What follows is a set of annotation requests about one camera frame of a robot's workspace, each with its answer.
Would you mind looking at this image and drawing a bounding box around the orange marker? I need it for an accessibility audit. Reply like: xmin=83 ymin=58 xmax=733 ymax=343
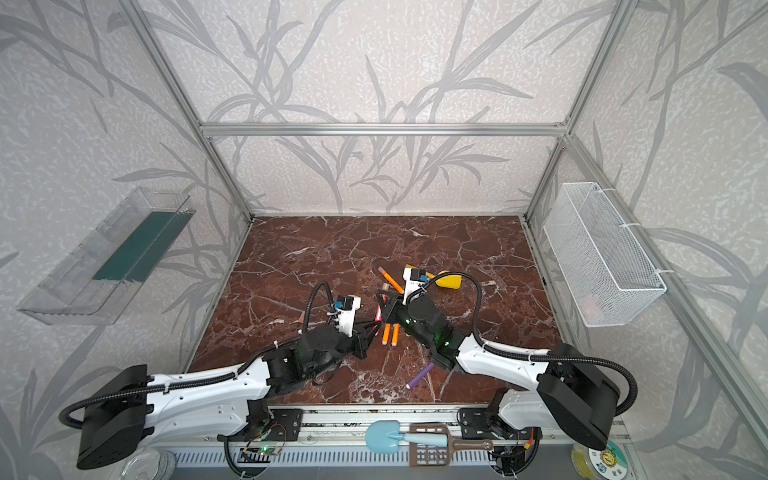
xmin=377 ymin=266 xmax=404 ymax=294
xmin=381 ymin=323 xmax=392 ymax=345
xmin=391 ymin=324 xmax=400 ymax=346

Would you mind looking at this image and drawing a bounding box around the purple marker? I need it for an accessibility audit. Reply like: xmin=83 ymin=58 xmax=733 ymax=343
xmin=406 ymin=362 xmax=435 ymax=390

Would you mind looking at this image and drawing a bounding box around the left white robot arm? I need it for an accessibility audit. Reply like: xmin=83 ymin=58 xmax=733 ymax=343
xmin=59 ymin=320 xmax=380 ymax=470

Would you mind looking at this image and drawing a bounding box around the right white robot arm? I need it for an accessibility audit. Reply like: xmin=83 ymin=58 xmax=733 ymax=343
xmin=376 ymin=290 xmax=639 ymax=450

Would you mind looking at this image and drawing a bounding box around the yellow toy scoop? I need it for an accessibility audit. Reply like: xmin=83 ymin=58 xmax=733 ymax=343
xmin=403 ymin=264 xmax=462 ymax=290

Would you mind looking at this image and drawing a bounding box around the clear glass bowl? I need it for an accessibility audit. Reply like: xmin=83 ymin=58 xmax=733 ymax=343
xmin=115 ymin=448 xmax=177 ymax=480

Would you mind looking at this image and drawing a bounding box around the green tape roll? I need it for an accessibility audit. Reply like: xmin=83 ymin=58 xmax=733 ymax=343
xmin=570 ymin=441 xmax=629 ymax=480

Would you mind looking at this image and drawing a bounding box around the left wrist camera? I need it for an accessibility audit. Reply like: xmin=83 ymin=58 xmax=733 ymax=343
xmin=329 ymin=295 xmax=361 ymax=337

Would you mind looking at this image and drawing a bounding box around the aluminium front rail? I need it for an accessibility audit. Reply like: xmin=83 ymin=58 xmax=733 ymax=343
xmin=125 ymin=403 xmax=631 ymax=448

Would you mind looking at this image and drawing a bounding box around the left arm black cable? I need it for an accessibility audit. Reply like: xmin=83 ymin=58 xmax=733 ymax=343
xmin=58 ymin=280 xmax=335 ymax=430

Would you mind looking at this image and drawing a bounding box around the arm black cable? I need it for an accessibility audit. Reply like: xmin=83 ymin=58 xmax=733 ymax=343
xmin=422 ymin=271 xmax=639 ymax=418
xmin=58 ymin=280 xmax=335 ymax=430

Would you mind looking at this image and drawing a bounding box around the white wire basket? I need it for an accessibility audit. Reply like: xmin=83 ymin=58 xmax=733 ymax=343
xmin=544 ymin=182 xmax=667 ymax=328

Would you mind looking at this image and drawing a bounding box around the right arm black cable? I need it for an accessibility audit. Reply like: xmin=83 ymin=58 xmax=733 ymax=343
xmin=422 ymin=271 xmax=639 ymax=418

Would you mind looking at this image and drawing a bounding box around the clear plastic wall shelf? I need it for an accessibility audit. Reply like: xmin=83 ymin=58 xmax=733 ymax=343
xmin=18 ymin=187 xmax=196 ymax=326

